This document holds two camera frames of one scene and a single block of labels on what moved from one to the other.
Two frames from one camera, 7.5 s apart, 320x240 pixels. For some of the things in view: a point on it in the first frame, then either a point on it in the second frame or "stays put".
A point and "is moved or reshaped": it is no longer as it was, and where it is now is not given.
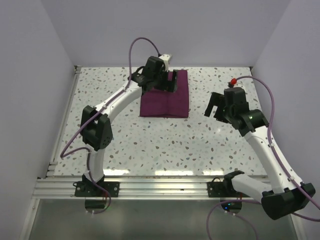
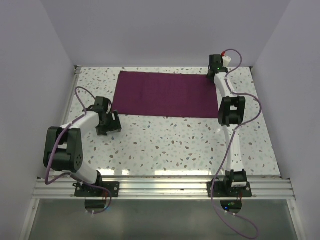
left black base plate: (89, 189) stays put
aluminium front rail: (166, 188) stays put
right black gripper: (214, 101) -> (208, 78)
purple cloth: (156, 103) is moved or reshaped
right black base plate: (222, 189) stays put
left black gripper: (169, 85) -> (115, 124)
